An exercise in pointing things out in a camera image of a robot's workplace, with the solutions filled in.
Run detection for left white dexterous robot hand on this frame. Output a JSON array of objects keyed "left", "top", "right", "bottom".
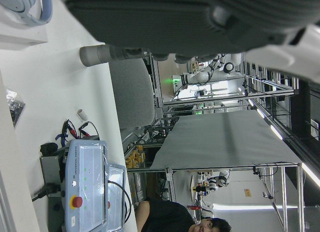
[{"left": 53, "top": 0, "right": 320, "bottom": 83}]

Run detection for grey office chair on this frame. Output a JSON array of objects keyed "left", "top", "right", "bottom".
[{"left": 108, "top": 57, "right": 156, "bottom": 129}]

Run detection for light blue headphones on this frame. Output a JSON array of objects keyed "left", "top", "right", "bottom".
[{"left": 0, "top": 0, "right": 53, "bottom": 26}]

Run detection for small white tube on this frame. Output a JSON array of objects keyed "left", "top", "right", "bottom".
[{"left": 76, "top": 108, "right": 89, "bottom": 122}]

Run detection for red black clip leads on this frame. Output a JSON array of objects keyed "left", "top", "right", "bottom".
[{"left": 55, "top": 118, "right": 101, "bottom": 152}]

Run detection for grey robot teach pendant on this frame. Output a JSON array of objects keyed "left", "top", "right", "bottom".
[
  {"left": 61, "top": 139, "right": 111, "bottom": 232},
  {"left": 103, "top": 161, "right": 129, "bottom": 231}
]

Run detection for person in black t-shirt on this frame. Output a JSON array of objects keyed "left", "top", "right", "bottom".
[{"left": 136, "top": 198, "right": 233, "bottom": 232}]

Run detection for black pendant cable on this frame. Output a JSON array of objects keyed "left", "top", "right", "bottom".
[{"left": 107, "top": 180, "right": 133, "bottom": 225}]

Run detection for black power plug cable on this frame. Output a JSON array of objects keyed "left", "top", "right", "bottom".
[{"left": 31, "top": 182, "right": 63, "bottom": 202}]

